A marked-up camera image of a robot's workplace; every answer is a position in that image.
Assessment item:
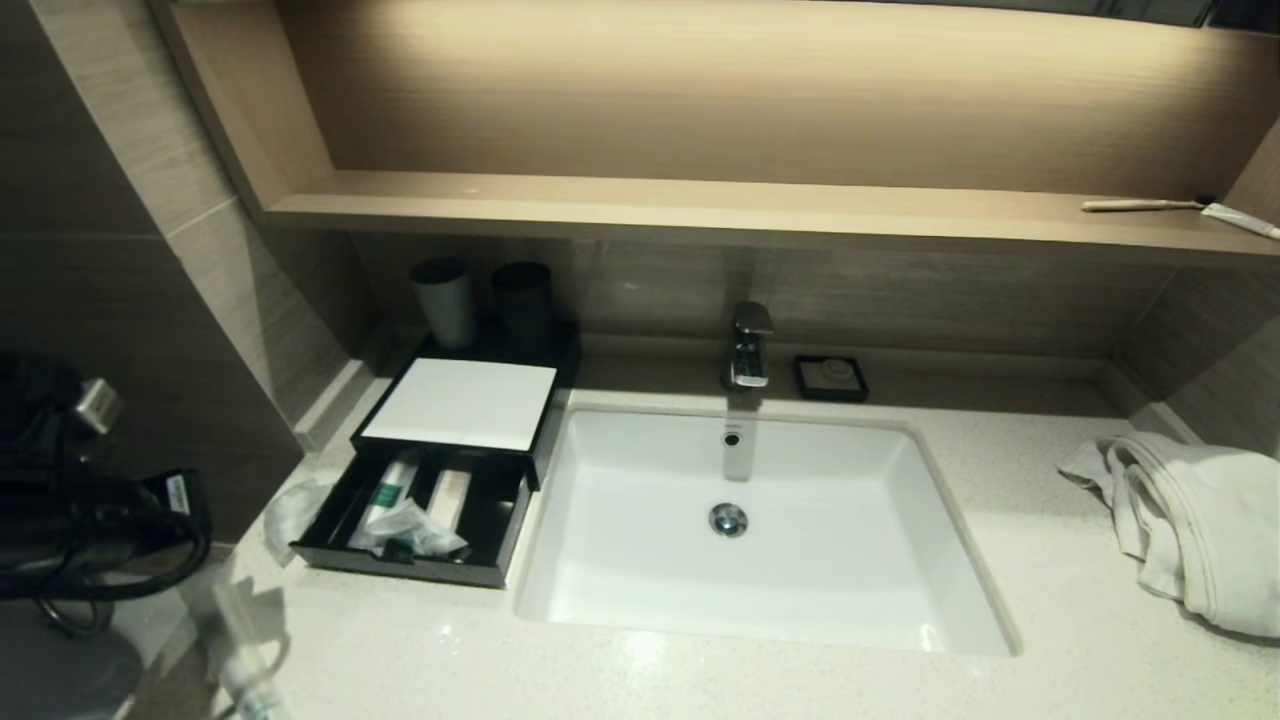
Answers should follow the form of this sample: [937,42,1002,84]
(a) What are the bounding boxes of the chrome faucet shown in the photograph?
[722,302,775,391]

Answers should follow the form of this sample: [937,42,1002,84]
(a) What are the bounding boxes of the white toothpaste tube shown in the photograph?
[1200,202,1280,241]

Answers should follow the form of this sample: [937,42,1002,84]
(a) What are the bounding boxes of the beige wrapped bar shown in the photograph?
[428,468,473,531]

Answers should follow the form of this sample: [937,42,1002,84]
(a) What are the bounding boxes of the white towel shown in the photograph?
[1056,432,1280,639]

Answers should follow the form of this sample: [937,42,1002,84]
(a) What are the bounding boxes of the light grey cup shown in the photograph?
[410,258,477,350]

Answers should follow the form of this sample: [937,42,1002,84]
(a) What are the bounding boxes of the flat clear sealed packet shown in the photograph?
[348,515,396,556]

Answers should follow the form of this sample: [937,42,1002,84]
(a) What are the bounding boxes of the clear plastic sachet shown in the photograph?
[264,478,331,566]

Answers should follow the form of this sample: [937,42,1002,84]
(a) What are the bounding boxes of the white toothbrush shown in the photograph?
[1081,195,1216,213]

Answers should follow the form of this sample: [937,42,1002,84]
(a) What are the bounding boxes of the black lacquer storage box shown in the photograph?
[350,320,583,491]

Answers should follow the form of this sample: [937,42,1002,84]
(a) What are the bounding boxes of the black soap dish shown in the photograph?
[794,355,869,404]

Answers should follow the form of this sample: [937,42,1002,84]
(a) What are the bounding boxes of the white tube green label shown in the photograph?
[362,455,423,531]

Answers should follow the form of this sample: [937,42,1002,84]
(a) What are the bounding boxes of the white sink basin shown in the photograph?
[514,403,1021,658]

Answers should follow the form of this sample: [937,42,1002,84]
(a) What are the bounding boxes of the long clear toothbrush packet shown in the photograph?
[200,578,293,720]

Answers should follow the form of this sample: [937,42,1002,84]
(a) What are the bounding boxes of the white packet green print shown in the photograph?
[385,500,469,561]

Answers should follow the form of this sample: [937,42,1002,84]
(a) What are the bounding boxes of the black hose with fitting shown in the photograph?
[35,595,113,641]

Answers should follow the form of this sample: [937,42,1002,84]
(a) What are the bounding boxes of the wooden shelf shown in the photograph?
[262,170,1280,267]

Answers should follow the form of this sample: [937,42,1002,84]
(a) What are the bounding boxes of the dark grey cup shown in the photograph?
[490,262,553,347]

